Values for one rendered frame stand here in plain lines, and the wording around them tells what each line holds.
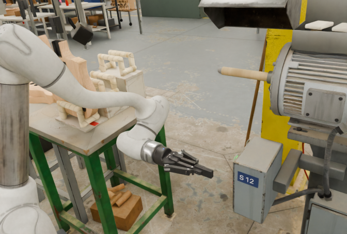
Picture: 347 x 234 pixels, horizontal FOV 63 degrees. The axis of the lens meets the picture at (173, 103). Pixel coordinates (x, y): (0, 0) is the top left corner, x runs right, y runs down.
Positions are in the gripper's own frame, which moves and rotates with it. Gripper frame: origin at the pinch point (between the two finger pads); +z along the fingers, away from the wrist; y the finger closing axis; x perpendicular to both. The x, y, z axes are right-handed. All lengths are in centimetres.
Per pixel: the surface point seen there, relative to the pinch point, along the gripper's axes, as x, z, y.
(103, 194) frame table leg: -33, -55, 6
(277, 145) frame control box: 15.0, 22.9, -6.1
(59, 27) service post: 26, -188, -76
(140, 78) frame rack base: 9, -67, -44
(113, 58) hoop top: 23, -76, -34
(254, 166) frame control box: 14.9, 20.6, 6.7
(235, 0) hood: 55, 0, -24
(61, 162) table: -40, -108, -4
